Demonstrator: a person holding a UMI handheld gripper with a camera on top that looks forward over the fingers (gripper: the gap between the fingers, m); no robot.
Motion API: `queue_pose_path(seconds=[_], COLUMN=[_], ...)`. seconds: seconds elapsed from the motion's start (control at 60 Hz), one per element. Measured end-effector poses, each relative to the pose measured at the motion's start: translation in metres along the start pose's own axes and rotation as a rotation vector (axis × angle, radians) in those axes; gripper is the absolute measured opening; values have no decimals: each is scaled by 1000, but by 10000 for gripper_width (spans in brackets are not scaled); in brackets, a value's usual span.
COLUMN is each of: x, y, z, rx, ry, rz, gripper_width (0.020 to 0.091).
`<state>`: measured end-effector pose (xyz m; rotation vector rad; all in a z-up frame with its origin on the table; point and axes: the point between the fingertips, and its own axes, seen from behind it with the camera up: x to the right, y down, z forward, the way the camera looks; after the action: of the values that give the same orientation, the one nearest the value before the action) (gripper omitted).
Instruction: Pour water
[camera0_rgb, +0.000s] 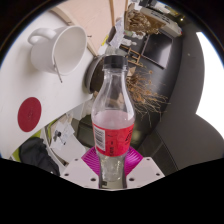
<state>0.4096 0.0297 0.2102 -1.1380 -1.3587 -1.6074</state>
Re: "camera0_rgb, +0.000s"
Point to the black wall screen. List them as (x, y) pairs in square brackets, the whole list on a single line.
[(156, 50)]

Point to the grey plant pot saucer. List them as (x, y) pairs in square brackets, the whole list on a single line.
[(87, 75)]

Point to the wooden easel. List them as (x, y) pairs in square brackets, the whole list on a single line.
[(133, 53)]

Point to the black backpack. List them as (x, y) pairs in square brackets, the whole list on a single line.
[(33, 153)]

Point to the white chair with papers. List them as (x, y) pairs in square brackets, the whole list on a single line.
[(71, 150)]

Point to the long ceiling strip light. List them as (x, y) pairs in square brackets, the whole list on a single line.
[(213, 86)]

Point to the clear red-labelled drink bottle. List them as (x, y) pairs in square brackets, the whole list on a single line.
[(113, 133)]

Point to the stack of papers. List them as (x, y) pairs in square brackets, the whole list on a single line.
[(63, 135)]

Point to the white ceramic mug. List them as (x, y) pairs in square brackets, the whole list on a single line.
[(70, 50)]

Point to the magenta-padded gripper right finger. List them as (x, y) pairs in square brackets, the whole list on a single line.
[(143, 171)]

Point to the thin stirrer in mug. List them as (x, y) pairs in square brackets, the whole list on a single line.
[(57, 71)]

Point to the small yellow strip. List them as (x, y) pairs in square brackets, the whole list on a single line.
[(105, 40)]

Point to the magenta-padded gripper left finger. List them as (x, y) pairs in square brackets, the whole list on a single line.
[(80, 171)]

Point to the dark pot with dried plant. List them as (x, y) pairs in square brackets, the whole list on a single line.
[(146, 96)]

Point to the printed newspaper sheet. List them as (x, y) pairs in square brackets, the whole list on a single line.
[(116, 33)]

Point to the small green seat cushion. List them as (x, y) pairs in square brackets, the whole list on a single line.
[(51, 126)]

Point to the flat round red coaster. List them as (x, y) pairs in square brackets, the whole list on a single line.
[(29, 114)]

